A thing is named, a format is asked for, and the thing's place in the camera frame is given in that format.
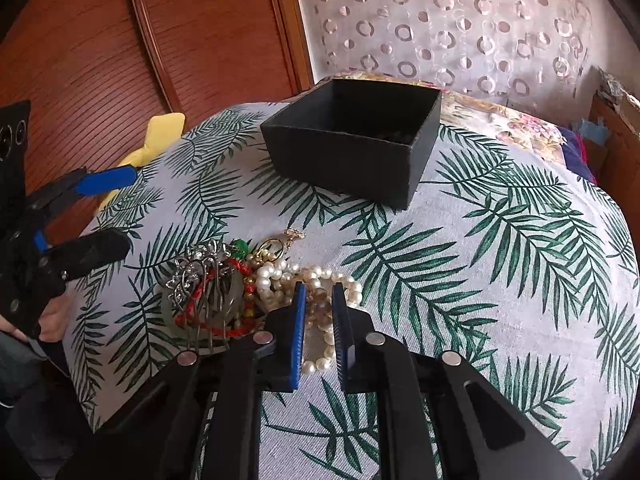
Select red cord bracelet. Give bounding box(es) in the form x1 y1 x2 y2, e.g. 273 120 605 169
174 253 262 340

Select pearl necklace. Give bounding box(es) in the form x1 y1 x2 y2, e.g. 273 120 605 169
254 258 364 375

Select gold pendant earring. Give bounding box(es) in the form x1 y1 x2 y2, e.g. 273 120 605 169
253 228 306 264

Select silver hair comb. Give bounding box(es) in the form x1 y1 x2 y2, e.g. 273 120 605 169
160 240 239 354

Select black jewelry box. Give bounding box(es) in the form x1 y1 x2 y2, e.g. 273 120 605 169
260 79 442 210

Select person's left hand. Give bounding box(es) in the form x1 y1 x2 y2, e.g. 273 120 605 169
0 292 72 342

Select yellow pikachu plush toy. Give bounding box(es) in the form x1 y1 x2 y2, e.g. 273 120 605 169
93 113 186 218

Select wooden louvered wardrobe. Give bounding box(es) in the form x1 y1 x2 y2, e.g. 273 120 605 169
0 0 316 246

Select palm leaf print blanket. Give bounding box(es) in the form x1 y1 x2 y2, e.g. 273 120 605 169
65 103 639 479

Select navy blue blanket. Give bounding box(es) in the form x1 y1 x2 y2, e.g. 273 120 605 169
558 127 597 184

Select wooden side cabinet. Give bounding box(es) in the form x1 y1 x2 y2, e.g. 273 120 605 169
589 94 640 254

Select circle pattern sheer curtain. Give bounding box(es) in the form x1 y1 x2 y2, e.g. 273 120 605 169
292 0 606 126

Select cardboard box on cabinet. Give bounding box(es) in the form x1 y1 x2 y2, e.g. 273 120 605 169
597 67 640 136

